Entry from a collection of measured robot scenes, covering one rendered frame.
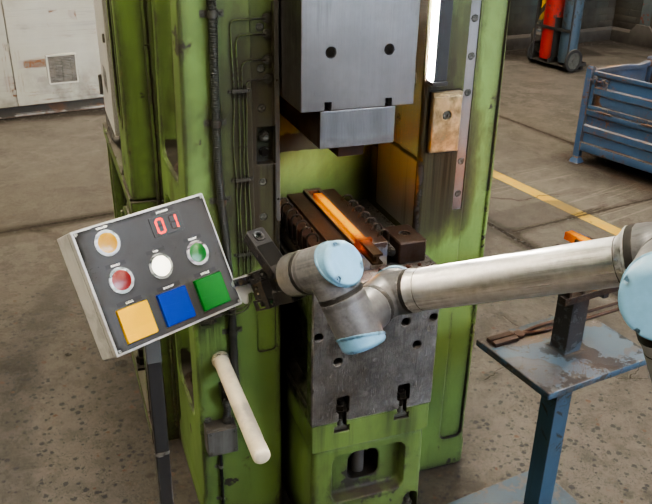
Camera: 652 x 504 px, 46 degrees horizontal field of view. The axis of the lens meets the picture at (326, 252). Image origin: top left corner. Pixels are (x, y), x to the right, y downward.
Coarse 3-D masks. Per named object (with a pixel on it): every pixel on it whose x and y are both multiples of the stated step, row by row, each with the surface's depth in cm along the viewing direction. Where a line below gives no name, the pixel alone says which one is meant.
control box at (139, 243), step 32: (96, 224) 164; (128, 224) 169; (160, 224) 173; (192, 224) 179; (64, 256) 166; (96, 256) 163; (128, 256) 167; (224, 256) 182; (96, 288) 161; (128, 288) 166; (160, 288) 171; (192, 288) 176; (96, 320) 164; (160, 320) 169; (192, 320) 174; (128, 352) 164
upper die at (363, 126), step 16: (288, 112) 211; (320, 112) 186; (336, 112) 188; (352, 112) 189; (368, 112) 191; (384, 112) 192; (304, 128) 200; (320, 128) 188; (336, 128) 190; (352, 128) 191; (368, 128) 193; (384, 128) 194; (320, 144) 190; (336, 144) 191; (352, 144) 193; (368, 144) 195
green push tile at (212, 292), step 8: (216, 272) 180; (200, 280) 176; (208, 280) 178; (216, 280) 179; (200, 288) 176; (208, 288) 177; (216, 288) 179; (224, 288) 180; (200, 296) 176; (208, 296) 177; (216, 296) 178; (224, 296) 180; (208, 304) 177; (216, 304) 178
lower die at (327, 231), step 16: (304, 192) 240; (336, 192) 241; (288, 208) 232; (304, 208) 229; (320, 208) 227; (352, 208) 229; (288, 224) 226; (304, 224) 221; (320, 224) 219; (336, 224) 216; (368, 224) 219; (304, 240) 213; (320, 240) 211; (352, 240) 207; (384, 240) 209; (384, 256) 210
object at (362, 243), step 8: (320, 200) 230; (328, 200) 230; (328, 208) 225; (336, 208) 225; (336, 216) 220; (344, 216) 220; (344, 224) 214; (352, 224) 215; (352, 232) 210; (360, 232) 210; (360, 240) 204; (368, 240) 204; (360, 248) 205; (368, 248) 200; (376, 248) 200; (368, 256) 201; (376, 256) 197; (376, 264) 198
